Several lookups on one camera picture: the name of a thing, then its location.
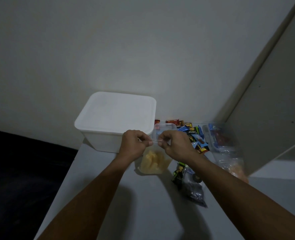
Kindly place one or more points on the person's right hand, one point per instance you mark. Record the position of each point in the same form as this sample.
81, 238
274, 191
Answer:
178, 147

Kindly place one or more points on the person's left hand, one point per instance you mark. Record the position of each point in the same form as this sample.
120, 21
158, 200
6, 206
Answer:
132, 147

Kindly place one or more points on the pile of candies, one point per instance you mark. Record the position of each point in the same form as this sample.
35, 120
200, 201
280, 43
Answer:
191, 133

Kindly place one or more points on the clear plastic container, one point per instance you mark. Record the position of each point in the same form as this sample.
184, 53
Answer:
165, 127
217, 137

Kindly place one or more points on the bag of yellow chips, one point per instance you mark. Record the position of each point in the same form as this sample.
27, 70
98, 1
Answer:
152, 162

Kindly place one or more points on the green black snack packets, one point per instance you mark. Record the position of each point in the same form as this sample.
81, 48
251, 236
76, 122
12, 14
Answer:
178, 172

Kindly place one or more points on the white plastic storage bin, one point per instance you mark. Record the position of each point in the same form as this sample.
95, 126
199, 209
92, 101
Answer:
115, 112

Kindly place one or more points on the bag of dark cookies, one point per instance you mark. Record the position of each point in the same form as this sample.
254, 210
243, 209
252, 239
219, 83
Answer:
193, 189

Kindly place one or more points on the clear bag of orange snacks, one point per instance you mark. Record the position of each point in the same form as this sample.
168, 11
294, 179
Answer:
235, 169

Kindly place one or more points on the person's left forearm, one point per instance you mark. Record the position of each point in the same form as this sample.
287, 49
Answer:
87, 202

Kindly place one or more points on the person's right forearm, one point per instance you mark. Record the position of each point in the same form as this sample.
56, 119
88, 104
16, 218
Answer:
242, 202

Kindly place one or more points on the white wooden shelf unit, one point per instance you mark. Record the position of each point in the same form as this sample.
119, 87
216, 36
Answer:
267, 97

